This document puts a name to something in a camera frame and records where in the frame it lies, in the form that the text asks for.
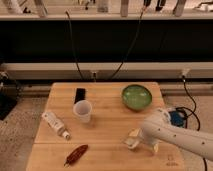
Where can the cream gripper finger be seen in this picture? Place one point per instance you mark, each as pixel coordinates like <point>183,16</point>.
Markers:
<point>135,133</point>
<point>155,148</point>

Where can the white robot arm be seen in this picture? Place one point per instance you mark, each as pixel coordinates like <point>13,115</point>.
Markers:
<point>157,126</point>

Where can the white ceramic cup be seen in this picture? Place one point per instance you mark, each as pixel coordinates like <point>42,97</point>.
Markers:
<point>82,109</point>

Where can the green bowl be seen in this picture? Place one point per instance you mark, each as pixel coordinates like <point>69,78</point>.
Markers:
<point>136,97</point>

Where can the blue connector box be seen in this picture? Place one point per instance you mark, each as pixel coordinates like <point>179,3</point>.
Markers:
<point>176,119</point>

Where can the brown red feather-shaped object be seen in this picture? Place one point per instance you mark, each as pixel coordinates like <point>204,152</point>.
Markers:
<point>74,156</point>

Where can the black rectangular block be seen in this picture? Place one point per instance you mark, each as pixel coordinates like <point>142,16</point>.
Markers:
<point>80,94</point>

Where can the white tube bottle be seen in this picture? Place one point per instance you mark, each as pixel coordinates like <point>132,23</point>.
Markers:
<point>56,124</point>

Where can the black equipment at left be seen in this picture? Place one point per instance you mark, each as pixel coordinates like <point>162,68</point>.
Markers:
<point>7,103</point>

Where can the wall power outlet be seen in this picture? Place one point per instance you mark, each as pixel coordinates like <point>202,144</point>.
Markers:
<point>94,75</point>

